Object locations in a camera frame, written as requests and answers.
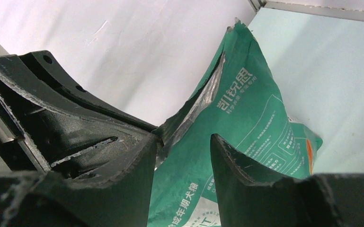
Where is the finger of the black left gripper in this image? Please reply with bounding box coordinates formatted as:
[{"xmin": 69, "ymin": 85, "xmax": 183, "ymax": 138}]
[{"xmin": 19, "ymin": 50, "xmax": 157, "ymax": 132}]

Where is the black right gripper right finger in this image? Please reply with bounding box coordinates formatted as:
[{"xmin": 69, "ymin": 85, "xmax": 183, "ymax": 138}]
[{"xmin": 210, "ymin": 134, "xmax": 364, "ymax": 227}]

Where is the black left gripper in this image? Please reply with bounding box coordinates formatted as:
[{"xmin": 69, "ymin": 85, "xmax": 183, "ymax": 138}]
[{"xmin": 0, "ymin": 55, "xmax": 150, "ymax": 178}]

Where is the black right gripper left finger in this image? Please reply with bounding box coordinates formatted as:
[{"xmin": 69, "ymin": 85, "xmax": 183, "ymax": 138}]
[{"xmin": 0, "ymin": 134, "xmax": 160, "ymax": 227}]

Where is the green pet food bag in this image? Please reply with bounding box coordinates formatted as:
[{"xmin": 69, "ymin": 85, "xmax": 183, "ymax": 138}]
[{"xmin": 148, "ymin": 20, "xmax": 322, "ymax": 227}]

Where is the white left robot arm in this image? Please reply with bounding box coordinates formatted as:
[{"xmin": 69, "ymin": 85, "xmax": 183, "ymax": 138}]
[{"xmin": 0, "ymin": 46, "xmax": 155, "ymax": 178}]

